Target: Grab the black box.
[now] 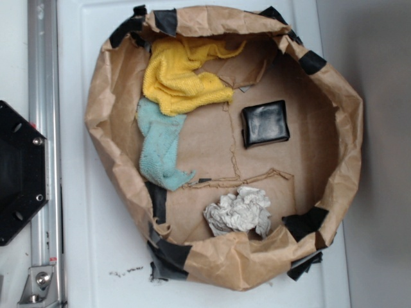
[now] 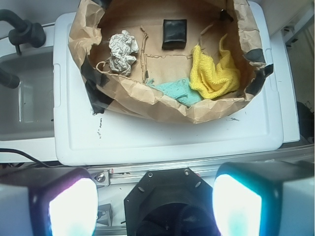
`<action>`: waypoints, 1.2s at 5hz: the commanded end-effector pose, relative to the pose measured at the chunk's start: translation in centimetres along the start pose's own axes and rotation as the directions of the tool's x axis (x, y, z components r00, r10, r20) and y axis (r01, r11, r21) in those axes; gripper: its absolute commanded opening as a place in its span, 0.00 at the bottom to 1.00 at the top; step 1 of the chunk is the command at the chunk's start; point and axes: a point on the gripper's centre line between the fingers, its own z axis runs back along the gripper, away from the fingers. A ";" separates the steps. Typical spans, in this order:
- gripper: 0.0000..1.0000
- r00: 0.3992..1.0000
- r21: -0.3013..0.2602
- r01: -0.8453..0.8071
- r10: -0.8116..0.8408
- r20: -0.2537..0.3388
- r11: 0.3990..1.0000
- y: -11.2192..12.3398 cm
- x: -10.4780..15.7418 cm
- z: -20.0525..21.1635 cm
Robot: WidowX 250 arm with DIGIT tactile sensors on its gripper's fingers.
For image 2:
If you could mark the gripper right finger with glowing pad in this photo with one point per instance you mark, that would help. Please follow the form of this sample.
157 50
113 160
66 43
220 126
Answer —
265 198

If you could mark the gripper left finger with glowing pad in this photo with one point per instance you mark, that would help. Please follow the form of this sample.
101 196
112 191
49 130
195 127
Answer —
57 201

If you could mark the black box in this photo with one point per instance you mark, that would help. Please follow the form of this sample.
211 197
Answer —
174 34

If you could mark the white plastic bin lid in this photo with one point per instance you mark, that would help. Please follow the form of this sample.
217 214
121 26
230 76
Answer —
84 138

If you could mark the yellow knitted cloth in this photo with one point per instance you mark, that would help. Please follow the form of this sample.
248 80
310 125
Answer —
212 80

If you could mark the teal knitted cloth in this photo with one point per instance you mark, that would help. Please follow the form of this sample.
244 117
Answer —
179 90

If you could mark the brown paper bag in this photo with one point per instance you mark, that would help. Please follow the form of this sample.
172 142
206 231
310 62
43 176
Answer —
207 22

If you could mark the black faucet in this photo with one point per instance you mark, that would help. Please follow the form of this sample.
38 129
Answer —
23 32

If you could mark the crumpled white paper ball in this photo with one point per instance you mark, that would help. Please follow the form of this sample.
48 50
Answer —
122 47

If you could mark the black octagonal mount plate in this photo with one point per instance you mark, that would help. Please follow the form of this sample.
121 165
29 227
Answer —
175 202

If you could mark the aluminium extrusion rail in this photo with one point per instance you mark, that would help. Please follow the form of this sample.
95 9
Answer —
204 167

